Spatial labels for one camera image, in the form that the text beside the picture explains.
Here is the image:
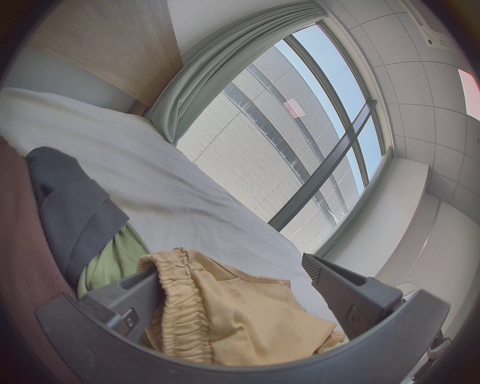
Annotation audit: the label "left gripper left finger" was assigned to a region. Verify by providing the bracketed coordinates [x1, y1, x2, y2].
[82, 265, 166, 342]

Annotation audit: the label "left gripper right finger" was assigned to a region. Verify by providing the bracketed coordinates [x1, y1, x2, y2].
[302, 252, 404, 340]

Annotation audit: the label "bed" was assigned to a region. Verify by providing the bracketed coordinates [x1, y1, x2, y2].
[0, 0, 338, 331]

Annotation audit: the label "green garment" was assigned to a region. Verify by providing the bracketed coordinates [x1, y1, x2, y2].
[77, 223, 152, 294]

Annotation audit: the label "dark grey garment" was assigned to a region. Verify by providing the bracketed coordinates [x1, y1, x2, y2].
[25, 147, 130, 289]

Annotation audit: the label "tan shorts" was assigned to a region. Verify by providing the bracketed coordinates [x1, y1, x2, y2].
[136, 247, 346, 367]

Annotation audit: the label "reddish brown garment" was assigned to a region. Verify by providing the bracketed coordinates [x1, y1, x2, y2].
[0, 136, 80, 384]

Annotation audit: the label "window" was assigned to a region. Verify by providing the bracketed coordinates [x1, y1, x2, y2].
[175, 17, 394, 259]

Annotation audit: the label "pale green curtain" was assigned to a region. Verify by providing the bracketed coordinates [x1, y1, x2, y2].
[150, 1, 326, 145]

